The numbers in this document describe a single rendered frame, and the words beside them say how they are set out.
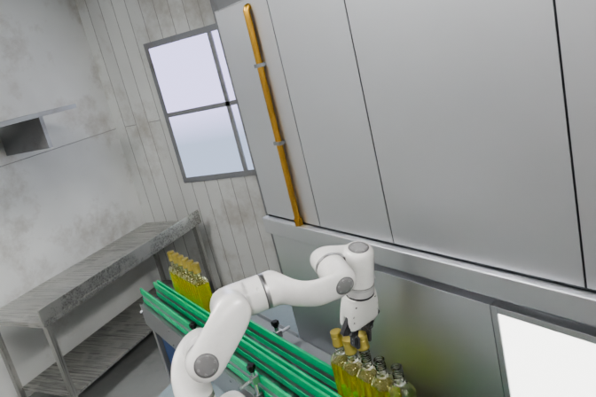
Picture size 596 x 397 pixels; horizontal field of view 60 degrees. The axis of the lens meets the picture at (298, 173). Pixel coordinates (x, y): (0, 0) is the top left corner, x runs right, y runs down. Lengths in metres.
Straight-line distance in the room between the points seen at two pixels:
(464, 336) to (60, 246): 3.67
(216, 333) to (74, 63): 3.95
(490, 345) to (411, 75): 0.64
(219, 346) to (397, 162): 0.60
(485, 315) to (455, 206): 0.25
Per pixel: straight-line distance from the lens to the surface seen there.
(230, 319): 1.14
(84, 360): 4.20
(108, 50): 4.90
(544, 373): 1.28
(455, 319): 1.35
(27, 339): 4.45
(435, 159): 1.21
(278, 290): 1.21
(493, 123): 1.10
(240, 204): 4.44
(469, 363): 1.40
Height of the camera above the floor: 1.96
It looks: 13 degrees down
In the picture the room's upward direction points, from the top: 14 degrees counter-clockwise
